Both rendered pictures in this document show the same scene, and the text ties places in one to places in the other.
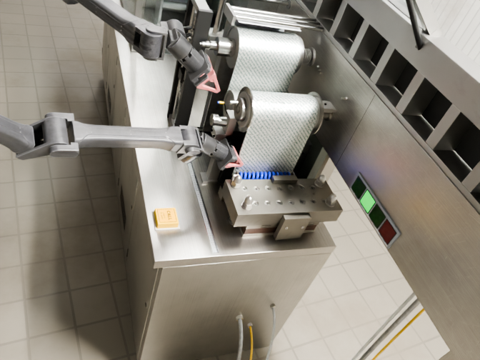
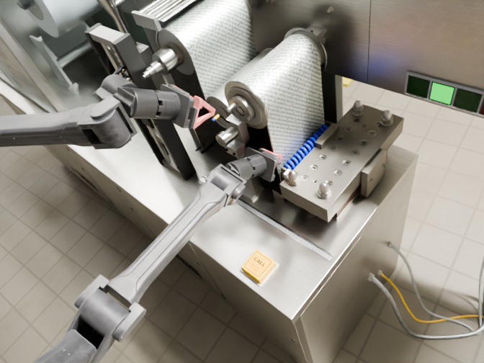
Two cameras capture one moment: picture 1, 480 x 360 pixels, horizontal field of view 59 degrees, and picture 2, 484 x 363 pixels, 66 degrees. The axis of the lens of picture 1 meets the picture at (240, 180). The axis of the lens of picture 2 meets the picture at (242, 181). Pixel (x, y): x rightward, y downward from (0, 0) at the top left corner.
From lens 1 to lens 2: 47 cm
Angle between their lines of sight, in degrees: 8
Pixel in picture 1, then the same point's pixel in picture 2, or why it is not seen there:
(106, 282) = (224, 329)
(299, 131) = (311, 80)
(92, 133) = (139, 276)
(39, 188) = not seen: hidden behind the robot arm
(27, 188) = not seen: hidden behind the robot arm
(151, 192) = (220, 251)
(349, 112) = (346, 19)
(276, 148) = (301, 114)
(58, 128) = (102, 307)
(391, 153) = (441, 25)
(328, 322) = (415, 206)
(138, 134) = (181, 229)
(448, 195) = not seen: outside the picture
